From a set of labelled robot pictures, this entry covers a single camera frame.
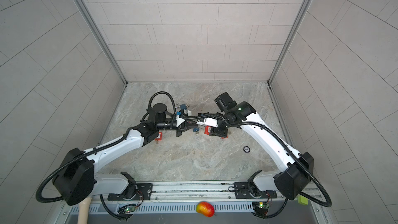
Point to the black ring marker right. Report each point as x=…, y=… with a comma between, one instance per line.
x=246, y=149

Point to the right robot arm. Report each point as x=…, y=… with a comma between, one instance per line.
x=290, y=179

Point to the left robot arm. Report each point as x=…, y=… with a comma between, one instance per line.
x=80, y=177

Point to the red padlock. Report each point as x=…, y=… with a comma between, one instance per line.
x=206, y=130
x=159, y=137

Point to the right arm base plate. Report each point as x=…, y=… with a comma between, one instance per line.
x=241, y=191

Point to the beige wooden handle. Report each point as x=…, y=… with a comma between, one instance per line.
x=84, y=207

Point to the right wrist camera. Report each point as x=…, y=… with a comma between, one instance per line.
x=211, y=122

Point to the mango fruit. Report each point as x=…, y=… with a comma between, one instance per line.
x=206, y=209

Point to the green cube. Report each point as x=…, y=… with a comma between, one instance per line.
x=302, y=200

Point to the right circuit board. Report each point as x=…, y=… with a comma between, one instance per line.
x=260, y=208

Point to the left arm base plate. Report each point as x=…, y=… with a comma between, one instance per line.
x=141, y=191

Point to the circuit board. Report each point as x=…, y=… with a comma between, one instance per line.
x=260, y=208
x=127, y=209

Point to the aluminium rail frame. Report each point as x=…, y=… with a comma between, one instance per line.
x=182, y=197

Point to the blue padlock far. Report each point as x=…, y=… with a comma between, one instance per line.
x=181, y=106

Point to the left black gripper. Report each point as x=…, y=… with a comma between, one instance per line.
x=180, y=127

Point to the left circuit board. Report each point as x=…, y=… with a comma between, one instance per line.
x=127, y=209

